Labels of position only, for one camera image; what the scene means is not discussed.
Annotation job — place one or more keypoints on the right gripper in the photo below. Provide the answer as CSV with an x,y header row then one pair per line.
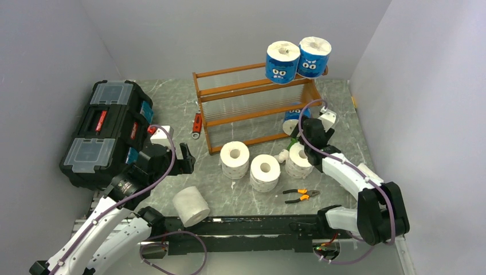
x,y
328,134

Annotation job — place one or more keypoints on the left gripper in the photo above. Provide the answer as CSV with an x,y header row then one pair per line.
x,y
186,154

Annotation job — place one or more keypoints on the blue paper roll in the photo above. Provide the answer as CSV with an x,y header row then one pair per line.
x,y
314,55
282,58
291,120

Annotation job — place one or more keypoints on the white floral paper roll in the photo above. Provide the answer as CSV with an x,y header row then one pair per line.
x,y
264,173
297,164
234,160

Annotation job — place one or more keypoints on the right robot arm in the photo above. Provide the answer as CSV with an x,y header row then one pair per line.
x,y
380,215

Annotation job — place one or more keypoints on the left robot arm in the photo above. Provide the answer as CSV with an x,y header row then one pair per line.
x,y
92,246

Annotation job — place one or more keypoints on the orange wooden shelf rack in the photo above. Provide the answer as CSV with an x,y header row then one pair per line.
x,y
240,104

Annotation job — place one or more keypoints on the green plastic pipe fitting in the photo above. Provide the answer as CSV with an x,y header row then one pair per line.
x,y
291,144

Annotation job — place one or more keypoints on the white plastic pipe fitting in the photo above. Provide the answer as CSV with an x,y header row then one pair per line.
x,y
282,156

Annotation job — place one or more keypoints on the plain white paper roll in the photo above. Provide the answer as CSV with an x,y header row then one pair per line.
x,y
191,207

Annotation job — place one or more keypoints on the white paper roll at edge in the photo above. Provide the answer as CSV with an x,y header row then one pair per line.
x,y
370,169

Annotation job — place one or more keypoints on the black plastic toolbox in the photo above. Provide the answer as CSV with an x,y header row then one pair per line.
x,y
109,135

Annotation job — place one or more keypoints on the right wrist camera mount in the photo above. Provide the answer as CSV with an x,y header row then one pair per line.
x,y
327,117

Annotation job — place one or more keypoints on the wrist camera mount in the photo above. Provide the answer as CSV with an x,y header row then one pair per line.
x,y
157,136
327,117

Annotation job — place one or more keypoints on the red handled wrench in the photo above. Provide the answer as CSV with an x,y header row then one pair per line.
x,y
197,126

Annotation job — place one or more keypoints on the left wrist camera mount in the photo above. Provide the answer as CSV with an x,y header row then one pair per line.
x,y
157,136

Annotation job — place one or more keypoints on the orange handled pliers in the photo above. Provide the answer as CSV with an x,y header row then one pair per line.
x,y
304,195

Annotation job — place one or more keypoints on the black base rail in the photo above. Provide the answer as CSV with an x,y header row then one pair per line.
x,y
300,233

